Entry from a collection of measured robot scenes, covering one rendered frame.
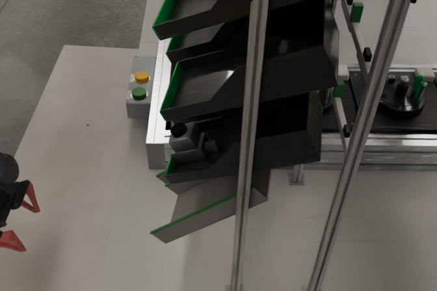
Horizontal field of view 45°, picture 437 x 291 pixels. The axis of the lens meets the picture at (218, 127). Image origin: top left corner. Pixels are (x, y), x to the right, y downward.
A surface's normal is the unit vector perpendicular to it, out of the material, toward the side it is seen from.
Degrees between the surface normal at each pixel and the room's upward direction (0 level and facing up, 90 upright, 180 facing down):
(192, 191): 45
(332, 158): 90
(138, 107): 90
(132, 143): 0
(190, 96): 25
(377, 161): 90
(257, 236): 0
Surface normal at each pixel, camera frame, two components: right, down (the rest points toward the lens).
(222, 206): -0.17, 0.70
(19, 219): 0.02, -0.70
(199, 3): -0.40, -0.69
